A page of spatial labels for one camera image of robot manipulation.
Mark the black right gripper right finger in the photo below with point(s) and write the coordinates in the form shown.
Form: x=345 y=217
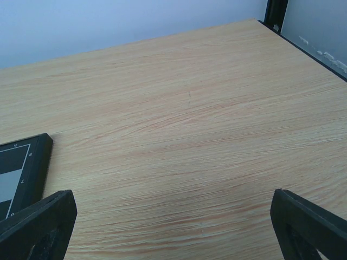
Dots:
x=305 y=230

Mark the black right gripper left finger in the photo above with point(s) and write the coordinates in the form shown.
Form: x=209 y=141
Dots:
x=40 y=231

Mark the black and grey chessboard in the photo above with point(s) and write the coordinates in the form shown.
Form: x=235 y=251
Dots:
x=24 y=167

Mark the black enclosure frame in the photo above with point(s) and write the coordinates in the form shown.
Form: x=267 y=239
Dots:
x=318 y=28

